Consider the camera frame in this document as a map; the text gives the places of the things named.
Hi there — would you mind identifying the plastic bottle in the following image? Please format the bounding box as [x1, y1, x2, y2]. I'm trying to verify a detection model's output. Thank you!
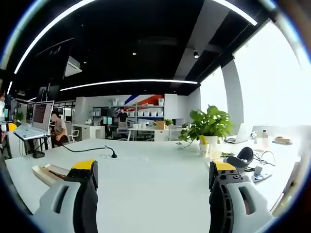
[261, 129, 269, 150]

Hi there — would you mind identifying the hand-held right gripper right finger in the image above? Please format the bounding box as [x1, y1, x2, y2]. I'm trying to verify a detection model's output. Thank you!
[208, 160, 274, 233]

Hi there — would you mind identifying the white office desk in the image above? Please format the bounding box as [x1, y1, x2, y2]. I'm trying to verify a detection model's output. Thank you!
[127, 127, 171, 142]

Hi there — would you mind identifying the open laptop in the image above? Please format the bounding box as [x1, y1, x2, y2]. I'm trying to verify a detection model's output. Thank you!
[225, 123, 252, 144]

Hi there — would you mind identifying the black cable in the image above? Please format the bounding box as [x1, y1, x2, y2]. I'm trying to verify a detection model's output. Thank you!
[60, 145, 107, 153]

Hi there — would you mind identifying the green potted plant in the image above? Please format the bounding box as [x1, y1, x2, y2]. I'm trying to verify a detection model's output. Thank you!
[175, 104, 235, 149]

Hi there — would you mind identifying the computer monitor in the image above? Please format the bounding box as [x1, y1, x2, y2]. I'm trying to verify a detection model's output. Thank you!
[31, 100, 55, 133]

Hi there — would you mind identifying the white office chair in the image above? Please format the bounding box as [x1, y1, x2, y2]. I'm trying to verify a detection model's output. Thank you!
[68, 129, 81, 143]

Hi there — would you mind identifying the white cutlery case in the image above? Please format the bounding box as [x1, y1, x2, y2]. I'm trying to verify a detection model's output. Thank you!
[32, 164, 73, 187]

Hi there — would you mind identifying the dark grey headset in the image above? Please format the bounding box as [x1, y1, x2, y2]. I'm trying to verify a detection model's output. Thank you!
[225, 146, 255, 168]

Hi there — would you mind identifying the paper cup with yellow item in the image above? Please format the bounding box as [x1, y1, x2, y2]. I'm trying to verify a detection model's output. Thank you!
[199, 134, 210, 158]

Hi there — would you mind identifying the white charger with cables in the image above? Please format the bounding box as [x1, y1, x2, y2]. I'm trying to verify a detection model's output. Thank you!
[250, 150, 276, 183]

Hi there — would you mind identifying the grey storage shelf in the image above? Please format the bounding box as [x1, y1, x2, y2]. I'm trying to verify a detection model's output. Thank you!
[92, 98, 165, 124]

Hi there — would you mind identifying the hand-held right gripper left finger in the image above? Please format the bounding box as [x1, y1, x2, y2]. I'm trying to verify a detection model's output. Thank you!
[33, 159, 99, 233]

